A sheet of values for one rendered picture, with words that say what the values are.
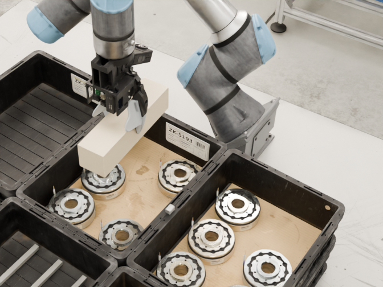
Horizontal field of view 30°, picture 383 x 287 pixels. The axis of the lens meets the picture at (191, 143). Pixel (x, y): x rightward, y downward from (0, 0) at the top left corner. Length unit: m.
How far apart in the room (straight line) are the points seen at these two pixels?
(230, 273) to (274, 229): 0.16
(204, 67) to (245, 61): 0.11
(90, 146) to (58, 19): 0.25
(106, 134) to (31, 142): 0.43
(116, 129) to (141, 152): 0.34
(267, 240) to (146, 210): 0.28
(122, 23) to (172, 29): 2.29
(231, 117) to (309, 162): 0.27
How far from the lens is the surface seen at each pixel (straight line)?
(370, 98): 3.29
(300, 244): 1.61
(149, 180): 1.70
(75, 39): 2.33
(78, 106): 1.90
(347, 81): 3.35
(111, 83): 1.33
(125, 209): 1.65
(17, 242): 1.62
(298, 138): 2.02
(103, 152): 1.39
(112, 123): 1.44
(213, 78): 1.81
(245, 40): 1.77
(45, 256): 1.59
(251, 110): 1.84
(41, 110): 1.89
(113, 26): 1.25
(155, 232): 1.49
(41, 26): 1.37
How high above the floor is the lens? 2.11
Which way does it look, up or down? 46 degrees down
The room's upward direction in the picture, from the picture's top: 3 degrees clockwise
